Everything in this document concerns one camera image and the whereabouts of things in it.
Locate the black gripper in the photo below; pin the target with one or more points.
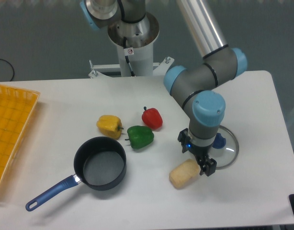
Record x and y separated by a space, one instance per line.
199 148

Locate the beige bread loaf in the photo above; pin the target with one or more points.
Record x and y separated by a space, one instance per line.
183 173

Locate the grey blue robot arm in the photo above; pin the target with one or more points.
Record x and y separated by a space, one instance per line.
193 90

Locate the glass pot lid blue knob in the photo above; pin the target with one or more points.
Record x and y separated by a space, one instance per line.
225 148

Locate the green bell pepper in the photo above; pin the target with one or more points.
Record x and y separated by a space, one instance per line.
140 136

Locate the red bell pepper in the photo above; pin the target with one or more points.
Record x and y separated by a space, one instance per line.
152 118

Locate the yellow bell pepper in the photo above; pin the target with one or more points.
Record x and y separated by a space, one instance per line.
110 125

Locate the yellow plastic basket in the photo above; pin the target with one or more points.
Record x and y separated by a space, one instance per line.
16 109

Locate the black saucepan blue handle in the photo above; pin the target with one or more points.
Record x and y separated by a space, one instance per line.
100 163

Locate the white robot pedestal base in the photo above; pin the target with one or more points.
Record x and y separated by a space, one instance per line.
134 43

